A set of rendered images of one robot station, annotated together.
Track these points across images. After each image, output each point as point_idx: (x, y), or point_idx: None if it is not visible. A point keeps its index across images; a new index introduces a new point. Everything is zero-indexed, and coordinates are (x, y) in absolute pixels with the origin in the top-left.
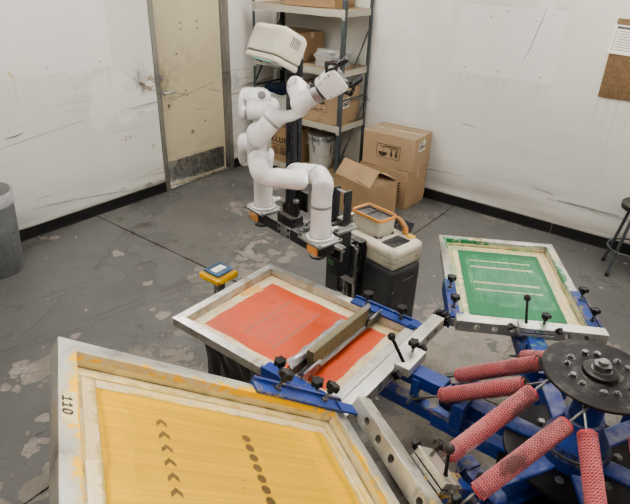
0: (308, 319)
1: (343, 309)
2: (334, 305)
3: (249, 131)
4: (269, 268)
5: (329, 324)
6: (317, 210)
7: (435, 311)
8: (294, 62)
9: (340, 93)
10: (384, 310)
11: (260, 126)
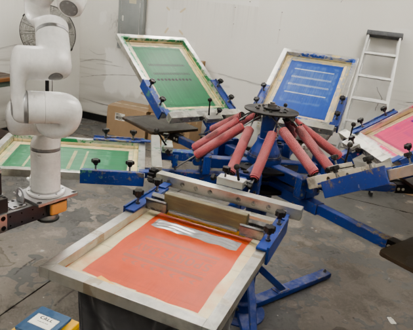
0: (158, 241)
1: (133, 224)
2: (126, 228)
3: (56, 54)
4: (56, 264)
5: (163, 230)
6: (59, 150)
7: (151, 173)
8: None
9: None
10: (145, 196)
11: (67, 42)
